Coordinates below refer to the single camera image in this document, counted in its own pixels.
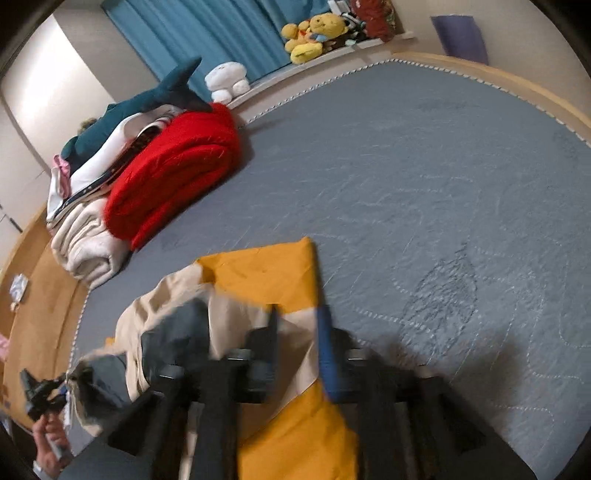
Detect beige and orange jacket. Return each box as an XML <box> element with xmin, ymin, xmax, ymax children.
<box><xmin>68</xmin><ymin>238</ymin><xmax>358</xmax><ymax>479</ymax></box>

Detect white folded clothes stack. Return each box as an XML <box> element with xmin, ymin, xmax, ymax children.
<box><xmin>46</xmin><ymin>105</ymin><xmax>183</xmax><ymax>230</ymax></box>

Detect person's left hand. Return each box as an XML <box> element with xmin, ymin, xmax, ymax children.
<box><xmin>32</xmin><ymin>412</ymin><xmax>70</xmax><ymax>479</ymax></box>

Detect white tissue pack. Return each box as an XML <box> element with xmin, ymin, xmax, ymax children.
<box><xmin>9</xmin><ymin>274</ymin><xmax>29</xmax><ymax>312</ymax></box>

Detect cream folded blanket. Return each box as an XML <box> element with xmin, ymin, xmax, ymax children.
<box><xmin>50</xmin><ymin>197</ymin><xmax>130</xmax><ymax>290</ymax></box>

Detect red folded blanket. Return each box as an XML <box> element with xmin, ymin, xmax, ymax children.
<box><xmin>103</xmin><ymin>103</ymin><xmax>242</xmax><ymax>250</ymax></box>

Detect teal shark plush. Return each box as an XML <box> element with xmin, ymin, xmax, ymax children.
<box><xmin>60</xmin><ymin>56</ymin><xmax>212</xmax><ymax>172</ymax></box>

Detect white mushroom plush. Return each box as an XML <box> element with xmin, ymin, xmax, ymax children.
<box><xmin>204</xmin><ymin>62</ymin><xmax>250</xmax><ymax>105</ymax></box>

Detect blue curtain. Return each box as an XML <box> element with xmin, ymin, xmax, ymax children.
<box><xmin>101</xmin><ymin>0</ymin><xmax>329</xmax><ymax>98</ymax></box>

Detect yellow plush toys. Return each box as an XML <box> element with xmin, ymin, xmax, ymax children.
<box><xmin>280</xmin><ymin>13</ymin><xmax>349</xmax><ymax>65</ymax></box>

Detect purple bag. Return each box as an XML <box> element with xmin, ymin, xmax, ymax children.
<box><xmin>431</xmin><ymin>14</ymin><xmax>489</xmax><ymax>65</ymax></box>

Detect dark red plush bag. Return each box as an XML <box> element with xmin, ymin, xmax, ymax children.
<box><xmin>351</xmin><ymin>0</ymin><xmax>397</xmax><ymax>42</ymax></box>

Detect wooden bed frame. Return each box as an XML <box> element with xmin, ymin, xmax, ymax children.
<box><xmin>1</xmin><ymin>51</ymin><xmax>590</xmax><ymax>428</ymax></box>

